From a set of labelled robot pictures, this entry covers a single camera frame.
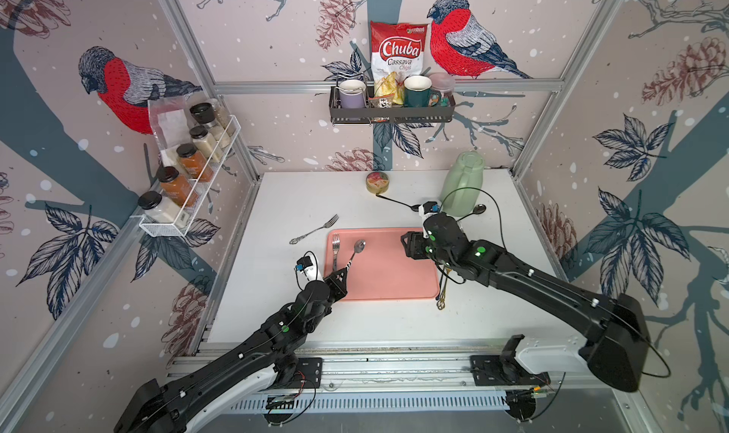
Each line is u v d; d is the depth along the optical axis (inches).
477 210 42.1
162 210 23.8
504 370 26.0
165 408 16.8
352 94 31.3
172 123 27.6
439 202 41.2
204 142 29.9
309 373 28.7
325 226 41.5
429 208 27.4
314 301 22.8
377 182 44.9
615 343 15.1
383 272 37.3
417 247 27.0
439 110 33.6
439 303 33.7
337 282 27.6
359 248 35.2
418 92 31.5
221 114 33.3
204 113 30.6
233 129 35.3
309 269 28.8
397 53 31.3
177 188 25.8
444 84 33.4
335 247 38.5
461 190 27.5
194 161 27.9
